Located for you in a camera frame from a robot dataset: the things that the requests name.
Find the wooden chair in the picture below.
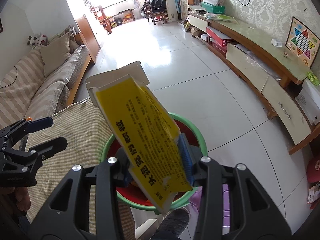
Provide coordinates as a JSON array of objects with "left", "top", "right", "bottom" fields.
[{"left": 144, "top": 0, "right": 168, "bottom": 26}]

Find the long wooden television cabinet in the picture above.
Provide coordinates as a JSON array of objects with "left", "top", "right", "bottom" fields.
[{"left": 187, "top": 11, "right": 317, "bottom": 155}]

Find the person's dark shoe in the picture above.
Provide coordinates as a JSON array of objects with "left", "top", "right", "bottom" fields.
[{"left": 160, "top": 207, "right": 191, "bottom": 240}]

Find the small green packet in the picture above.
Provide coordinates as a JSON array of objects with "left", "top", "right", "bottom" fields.
[{"left": 307, "top": 71, "right": 320, "bottom": 85}]

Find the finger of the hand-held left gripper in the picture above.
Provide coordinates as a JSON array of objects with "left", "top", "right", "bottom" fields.
[
  {"left": 0, "top": 116, "right": 54, "bottom": 143},
  {"left": 24, "top": 137, "right": 68, "bottom": 167}
]

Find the yellow green plastic bag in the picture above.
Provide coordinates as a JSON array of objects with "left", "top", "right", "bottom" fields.
[{"left": 179, "top": 20, "right": 192, "bottom": 32}]

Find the beige pillow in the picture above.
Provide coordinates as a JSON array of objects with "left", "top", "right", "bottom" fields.
[{"left": 40, "top": 31, "right": 72, "bottom": 78}]

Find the white standing air conditioner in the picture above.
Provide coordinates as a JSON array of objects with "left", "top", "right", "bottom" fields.
[{"left": 163, "top": 0, "right": 179, "bottom": 22}]

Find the green red trash bin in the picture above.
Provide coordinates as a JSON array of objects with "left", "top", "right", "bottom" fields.
[{"left": 101, "top": 112, "right": 208, "bottom": 212}]

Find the large white box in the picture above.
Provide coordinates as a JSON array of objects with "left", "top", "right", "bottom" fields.
[{"left": 295, "top": 79, "right": 320, "bottom": 126}]

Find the person's left hand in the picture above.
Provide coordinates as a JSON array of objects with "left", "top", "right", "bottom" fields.
[{"left": 0, "top": 186, "right": 31, "bottom": 217}]

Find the green box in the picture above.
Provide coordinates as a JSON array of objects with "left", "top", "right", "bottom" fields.
[{"left": 201, "top": 1, "right": 225, "bottom": 14}]

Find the cow plush toy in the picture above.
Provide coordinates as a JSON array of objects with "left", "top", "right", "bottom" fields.
[{"left": 27, "top": 33, "right": 48, "bottom": 48}]

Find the striped beige sofa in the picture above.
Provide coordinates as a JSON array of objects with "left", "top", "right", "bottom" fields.
[{"left": 0, "top": 39, "right": 92, "bottom": 130}]

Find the black backpack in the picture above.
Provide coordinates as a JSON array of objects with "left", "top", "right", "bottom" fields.
[{"left": 149, "top": 0, "right": 167, "bottom": 13}]

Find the brown wooden cabinet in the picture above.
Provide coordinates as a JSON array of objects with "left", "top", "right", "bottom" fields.
[{"left": 74, "top": 15, "right": 103, "bottom": 64}]

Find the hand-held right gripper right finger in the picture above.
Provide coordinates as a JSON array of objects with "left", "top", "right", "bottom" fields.
[{"left": 177, "top": 133, "right": 292, "bottom": 240}]

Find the yellow box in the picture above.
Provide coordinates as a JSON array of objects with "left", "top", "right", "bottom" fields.
[{"left": 85, "top": 61, "right": 193, "bottom": 215}]

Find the wooden post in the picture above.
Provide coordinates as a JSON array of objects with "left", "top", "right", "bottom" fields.
[{"left": 96, "top": 5, "right": 113, "bottom": 35}]

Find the star checkers board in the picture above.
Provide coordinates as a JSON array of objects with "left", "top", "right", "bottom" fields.
[{"left": 285, "top": 16, "right": 320, "bottom": 68}]

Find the red flat box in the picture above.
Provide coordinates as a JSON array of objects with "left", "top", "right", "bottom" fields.
[{"left": 206, "top": 26, "right": 234, "bottom": 47}]

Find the purple round mat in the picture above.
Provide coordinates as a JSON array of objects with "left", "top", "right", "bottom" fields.
[{"left": 189, "top": 184, "right": 230, "bottom": 227}]

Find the green plastic packet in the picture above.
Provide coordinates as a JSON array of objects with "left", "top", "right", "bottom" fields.
[{"left": 204, "top": 13, "right": 235, "bottom": 24}]

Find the red round item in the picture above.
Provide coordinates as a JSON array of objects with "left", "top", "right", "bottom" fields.
[{"left": 307, "top": 155, "right": 320, "bottom": 183}]

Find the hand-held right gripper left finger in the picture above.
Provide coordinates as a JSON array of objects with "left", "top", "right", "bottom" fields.
[{"left": 27, "top": 148, "right": 137, "bottom": 240}]

